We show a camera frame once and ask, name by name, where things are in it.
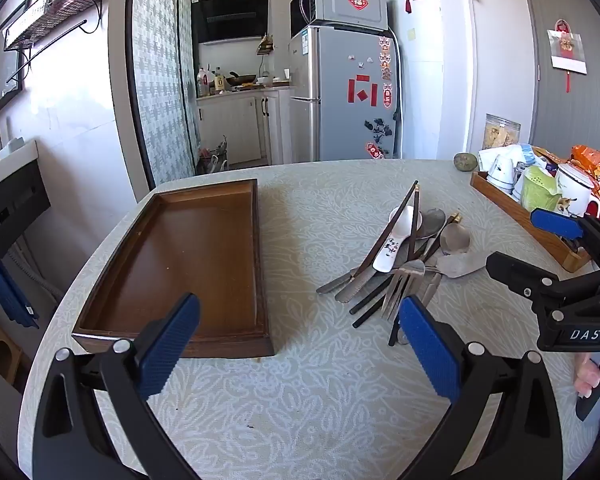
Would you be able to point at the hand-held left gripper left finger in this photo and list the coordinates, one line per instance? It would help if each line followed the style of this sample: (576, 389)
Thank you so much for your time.
(170, 345)

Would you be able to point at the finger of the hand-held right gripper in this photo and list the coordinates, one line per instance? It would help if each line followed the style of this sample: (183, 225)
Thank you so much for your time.
(520, 275)
(557, 224)

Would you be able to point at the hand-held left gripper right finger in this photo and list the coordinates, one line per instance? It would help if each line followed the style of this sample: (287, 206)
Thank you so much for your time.
(430, 350)

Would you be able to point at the gold-tipped dark chopstick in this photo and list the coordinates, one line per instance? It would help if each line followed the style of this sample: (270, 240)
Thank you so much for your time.
(394, 335)
(415, 220)
(370, 308)

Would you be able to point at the metal fork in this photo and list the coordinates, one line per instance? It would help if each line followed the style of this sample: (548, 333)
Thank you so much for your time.
(392, 300)
(414, 271)

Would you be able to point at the dark brown wooden tray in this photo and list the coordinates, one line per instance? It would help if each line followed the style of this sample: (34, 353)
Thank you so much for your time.
(190, 260)

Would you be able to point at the white printed ceramic spoon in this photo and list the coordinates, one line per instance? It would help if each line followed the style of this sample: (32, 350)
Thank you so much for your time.
(387, 259)

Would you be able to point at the dark brown chopstick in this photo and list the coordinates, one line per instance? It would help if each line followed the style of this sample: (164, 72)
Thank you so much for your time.
(404, 201)

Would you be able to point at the person's right hand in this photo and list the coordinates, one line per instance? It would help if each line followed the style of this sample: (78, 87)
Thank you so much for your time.
(587, 377)

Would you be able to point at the light wooden tray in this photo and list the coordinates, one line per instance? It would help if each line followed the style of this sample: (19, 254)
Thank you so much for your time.
(525, 220)

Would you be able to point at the white enamel mug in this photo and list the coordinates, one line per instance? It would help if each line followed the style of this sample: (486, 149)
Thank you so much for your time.
(575, 192)

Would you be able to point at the green plastic strainer cup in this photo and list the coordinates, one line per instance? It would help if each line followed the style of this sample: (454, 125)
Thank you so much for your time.
(540, 190)

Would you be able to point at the orange snack packet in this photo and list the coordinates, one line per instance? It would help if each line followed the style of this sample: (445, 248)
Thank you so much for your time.
(595, 162)

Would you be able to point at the white cup blue print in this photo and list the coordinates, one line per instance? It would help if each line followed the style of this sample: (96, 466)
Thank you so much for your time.
(500, 174)

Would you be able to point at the white crumpled cloth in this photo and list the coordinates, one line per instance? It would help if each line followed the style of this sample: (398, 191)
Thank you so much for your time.
(500, 152)

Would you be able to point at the grey door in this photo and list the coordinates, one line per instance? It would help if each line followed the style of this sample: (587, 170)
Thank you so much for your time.
(570, 120)

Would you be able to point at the clear snack jar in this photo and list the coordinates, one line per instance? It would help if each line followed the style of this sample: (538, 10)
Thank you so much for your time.
(501, 135)

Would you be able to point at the round greenish brown object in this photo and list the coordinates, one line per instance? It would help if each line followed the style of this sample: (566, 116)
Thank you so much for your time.
(464, 162)

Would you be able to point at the wooden stool heart cutout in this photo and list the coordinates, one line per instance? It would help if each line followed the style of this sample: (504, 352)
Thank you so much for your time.
(0, 355)

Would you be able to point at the blue towel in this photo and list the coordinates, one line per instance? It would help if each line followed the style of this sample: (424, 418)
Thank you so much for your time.
(7, 290)

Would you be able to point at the pile of shoes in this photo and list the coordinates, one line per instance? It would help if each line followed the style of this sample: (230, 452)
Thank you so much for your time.
(212, 160)

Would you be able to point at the white kitchen cabinet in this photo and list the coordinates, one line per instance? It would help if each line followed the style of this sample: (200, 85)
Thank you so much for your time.
(240, 125)

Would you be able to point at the grey fridge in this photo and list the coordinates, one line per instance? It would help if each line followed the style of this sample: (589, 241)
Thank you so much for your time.
(340, 110)

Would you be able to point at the patterned sliding door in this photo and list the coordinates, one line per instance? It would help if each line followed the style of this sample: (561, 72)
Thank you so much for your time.
(160, 85)

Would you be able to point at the clear oil bottle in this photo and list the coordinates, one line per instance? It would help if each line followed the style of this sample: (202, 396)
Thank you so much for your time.
(202, 84)

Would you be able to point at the dark yellow-label bottle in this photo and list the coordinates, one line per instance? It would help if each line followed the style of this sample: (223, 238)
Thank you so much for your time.
(219, 81)

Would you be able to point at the black wok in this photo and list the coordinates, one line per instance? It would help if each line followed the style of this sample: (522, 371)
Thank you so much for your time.
(242, 80)

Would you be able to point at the grey microwave oven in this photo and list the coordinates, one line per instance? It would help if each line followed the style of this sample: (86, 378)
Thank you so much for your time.
(340, 5)

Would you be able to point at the black framed mirror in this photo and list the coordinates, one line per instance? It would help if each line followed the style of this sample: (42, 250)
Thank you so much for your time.
(0, 60)

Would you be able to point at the black range hood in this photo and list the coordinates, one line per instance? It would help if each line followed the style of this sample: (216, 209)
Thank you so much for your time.
(230, 15)

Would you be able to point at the small wall shelf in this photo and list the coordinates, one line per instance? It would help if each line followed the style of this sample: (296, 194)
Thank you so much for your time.
(265, 46)

